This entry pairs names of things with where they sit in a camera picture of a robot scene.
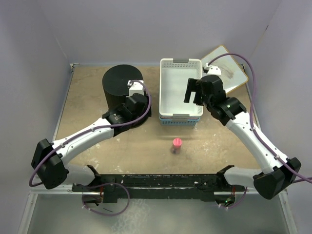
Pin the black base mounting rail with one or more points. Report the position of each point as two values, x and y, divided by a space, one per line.
202 187

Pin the pink capped small bottle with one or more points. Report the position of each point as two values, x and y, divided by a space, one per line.
176 145

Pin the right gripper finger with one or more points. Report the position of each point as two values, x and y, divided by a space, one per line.
192 86
198 98

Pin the blue perforated plastic basket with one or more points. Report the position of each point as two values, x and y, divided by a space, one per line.
183 121

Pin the white perforated plastic basket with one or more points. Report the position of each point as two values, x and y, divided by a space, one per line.
174 75

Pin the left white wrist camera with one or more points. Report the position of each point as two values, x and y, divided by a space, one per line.
135 87

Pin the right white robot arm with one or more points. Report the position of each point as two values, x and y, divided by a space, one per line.
277 171

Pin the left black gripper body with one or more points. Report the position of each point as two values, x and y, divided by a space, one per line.
145 108

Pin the small whiteboard with wooden frame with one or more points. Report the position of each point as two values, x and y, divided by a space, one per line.
232 74

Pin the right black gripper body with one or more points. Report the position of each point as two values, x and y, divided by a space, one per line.
205 100

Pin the aluminium table frame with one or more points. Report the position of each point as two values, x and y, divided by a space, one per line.
184 93

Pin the large black plastic container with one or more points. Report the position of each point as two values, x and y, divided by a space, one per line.
114 83

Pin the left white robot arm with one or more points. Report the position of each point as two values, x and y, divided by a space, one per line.
51 160

